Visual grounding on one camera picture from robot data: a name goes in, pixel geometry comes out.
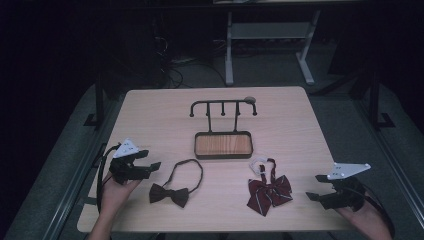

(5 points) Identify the tangle of floor cables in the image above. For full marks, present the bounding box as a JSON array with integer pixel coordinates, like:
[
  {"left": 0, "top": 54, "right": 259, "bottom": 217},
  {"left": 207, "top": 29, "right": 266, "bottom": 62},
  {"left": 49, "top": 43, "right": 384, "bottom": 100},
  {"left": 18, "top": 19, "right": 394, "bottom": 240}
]
[{"left": 153, "top": 34, "right": 228, "bottom": 90}]

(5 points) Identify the black bow tie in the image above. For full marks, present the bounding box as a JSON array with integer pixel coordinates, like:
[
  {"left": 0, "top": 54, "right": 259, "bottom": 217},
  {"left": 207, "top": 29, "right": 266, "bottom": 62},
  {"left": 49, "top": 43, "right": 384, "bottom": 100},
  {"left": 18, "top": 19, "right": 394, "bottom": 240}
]
[{"left": 148, "top": 158, "right": 205, "bottom": 209}]

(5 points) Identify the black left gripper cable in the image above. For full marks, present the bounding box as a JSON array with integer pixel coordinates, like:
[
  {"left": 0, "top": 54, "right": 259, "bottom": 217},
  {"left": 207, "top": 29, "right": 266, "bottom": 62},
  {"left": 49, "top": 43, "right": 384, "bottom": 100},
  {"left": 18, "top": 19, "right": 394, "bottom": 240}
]
[{"left": 95, "top": 143, "right": 122, "bottom": 214}]

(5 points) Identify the dark red striped bow tie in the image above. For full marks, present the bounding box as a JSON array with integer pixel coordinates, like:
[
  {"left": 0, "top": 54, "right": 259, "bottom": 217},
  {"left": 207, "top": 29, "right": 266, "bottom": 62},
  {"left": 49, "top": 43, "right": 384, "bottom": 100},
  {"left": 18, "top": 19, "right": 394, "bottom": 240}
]
[{"left": 246, "top": 156, "right": 294, "bottom": 218}]

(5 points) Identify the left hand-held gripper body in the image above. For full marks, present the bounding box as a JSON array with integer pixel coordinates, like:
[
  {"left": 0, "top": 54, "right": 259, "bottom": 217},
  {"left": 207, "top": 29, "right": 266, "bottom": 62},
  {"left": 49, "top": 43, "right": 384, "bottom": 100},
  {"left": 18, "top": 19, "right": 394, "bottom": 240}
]
[{"left": 109, "top": 138, "right": 152, "bottom": 185}]

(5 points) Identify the dark tape strip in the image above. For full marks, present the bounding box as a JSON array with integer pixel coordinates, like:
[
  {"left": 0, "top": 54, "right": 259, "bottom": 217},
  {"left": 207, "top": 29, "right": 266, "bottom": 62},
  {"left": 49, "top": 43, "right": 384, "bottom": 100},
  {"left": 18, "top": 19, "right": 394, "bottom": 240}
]
[{"left": 77, "top": 196, "right": 98, "bottom": 206}]

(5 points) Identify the person's left hand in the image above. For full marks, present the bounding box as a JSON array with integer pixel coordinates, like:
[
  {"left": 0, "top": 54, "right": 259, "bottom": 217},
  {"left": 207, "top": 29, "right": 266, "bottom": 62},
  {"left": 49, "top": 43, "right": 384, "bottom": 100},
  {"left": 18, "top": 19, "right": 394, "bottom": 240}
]
[{"left": 100, "top": 171, "right": 143, "bottom": 216}]

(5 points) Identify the white metal desk frame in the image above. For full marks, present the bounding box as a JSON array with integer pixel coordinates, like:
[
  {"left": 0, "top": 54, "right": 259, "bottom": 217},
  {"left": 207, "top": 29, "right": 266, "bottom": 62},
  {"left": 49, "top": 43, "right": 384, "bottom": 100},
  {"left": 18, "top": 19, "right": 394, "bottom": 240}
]
[{"left": 224, "top": 9, "right": 322, "bottom": 87}]

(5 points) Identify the person's right hand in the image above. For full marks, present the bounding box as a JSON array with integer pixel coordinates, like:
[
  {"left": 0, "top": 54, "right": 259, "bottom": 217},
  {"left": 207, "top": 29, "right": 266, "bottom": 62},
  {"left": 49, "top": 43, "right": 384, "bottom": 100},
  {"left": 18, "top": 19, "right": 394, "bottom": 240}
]
[{"left": 334, "top": 194, "right": 386, "bottom": 231}]

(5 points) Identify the black metal stand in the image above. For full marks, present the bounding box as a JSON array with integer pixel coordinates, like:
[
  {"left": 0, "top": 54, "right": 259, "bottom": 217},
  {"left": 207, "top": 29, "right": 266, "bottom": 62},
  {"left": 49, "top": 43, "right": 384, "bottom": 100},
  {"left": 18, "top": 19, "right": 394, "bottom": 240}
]
[
  {"left": 366, "top": 64, "right": 397, "bottom": 132},
  {"left": 83, "top": 71, "right": 108, "bottom": 128}
]

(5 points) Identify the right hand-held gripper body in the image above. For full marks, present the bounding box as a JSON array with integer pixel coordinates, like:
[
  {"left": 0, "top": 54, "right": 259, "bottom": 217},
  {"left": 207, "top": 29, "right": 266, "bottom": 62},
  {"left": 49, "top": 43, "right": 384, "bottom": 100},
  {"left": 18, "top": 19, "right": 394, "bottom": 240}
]
[{"left": 315, "top": 162, "right": 372, "bottom": 213}]

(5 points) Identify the black hook rack wooden tray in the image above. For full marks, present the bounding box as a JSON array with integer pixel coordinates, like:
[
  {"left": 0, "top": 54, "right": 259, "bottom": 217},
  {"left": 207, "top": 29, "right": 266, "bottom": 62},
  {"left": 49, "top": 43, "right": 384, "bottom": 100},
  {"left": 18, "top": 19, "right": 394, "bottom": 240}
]
[{"left": 189, "top": 98, "right": 259, "bottom": 160}]

